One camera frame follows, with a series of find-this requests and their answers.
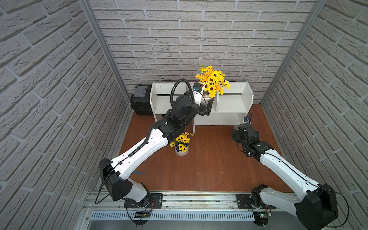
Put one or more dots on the green circuit board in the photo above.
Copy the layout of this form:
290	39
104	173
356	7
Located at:
263	215
142	215

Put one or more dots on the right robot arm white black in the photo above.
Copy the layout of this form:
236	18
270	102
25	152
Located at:
312	203

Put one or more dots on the left green circuit board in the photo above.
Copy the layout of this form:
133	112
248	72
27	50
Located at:
142	215

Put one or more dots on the aluminium mounting rail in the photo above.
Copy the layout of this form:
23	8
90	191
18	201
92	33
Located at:
175	205

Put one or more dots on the black grey toolbox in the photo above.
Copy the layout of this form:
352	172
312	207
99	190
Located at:
140	100

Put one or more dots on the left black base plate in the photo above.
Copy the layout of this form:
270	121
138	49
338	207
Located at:
151	201

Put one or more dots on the right green circuit board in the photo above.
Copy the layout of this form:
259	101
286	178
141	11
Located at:
263	215

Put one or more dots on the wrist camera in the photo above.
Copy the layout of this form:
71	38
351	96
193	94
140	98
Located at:
197	92
247	119

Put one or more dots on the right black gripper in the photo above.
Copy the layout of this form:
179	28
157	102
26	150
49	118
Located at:
235	135

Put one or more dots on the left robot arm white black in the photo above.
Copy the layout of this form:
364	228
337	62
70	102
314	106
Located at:
115	173

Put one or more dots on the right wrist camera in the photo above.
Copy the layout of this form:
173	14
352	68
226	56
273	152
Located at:
247	119

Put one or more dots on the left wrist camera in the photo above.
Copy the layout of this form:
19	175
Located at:
197	92

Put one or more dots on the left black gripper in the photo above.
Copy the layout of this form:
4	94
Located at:
203	106

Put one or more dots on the sunflower pot ribbed white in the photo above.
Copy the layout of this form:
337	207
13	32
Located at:
181	143

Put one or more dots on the sunflower pot with twine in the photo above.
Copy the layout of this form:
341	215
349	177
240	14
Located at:
213	80

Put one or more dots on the white wooden shelf unit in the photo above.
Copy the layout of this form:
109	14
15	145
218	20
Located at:
228	109

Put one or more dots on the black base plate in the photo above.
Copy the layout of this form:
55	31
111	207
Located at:
244	201
151	201

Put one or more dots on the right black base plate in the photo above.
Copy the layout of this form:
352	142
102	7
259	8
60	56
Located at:
244	201

